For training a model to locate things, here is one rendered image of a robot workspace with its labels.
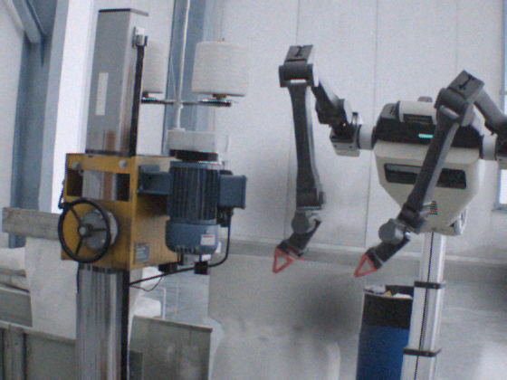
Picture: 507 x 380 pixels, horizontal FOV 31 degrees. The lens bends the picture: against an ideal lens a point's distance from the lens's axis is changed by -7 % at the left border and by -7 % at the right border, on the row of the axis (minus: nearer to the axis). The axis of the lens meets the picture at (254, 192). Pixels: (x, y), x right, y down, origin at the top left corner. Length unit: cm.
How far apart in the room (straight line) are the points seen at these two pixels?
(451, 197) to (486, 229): 762
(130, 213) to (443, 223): 120
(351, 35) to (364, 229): 229
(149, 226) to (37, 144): 617
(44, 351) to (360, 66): 848
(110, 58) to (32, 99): 626
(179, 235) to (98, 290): 29
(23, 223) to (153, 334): 64
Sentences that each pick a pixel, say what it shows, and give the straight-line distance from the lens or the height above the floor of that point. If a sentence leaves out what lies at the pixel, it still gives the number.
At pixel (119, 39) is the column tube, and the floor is 167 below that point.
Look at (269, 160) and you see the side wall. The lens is 1146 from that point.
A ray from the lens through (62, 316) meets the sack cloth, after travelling 320.
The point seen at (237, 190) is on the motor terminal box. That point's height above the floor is 127.
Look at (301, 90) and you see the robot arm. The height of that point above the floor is 156.
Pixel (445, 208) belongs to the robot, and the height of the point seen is 122.
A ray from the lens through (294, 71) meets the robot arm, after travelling 279.
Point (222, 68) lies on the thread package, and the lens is 272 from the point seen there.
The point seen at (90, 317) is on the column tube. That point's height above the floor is 87.
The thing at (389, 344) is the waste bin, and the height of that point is 39.
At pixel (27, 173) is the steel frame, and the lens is 891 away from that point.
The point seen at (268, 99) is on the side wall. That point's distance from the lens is 1150.
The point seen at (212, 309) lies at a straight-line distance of 300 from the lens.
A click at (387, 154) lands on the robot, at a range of 319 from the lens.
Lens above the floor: 140
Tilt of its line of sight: 3 degrees down
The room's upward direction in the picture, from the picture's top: 4 degrees clockwise
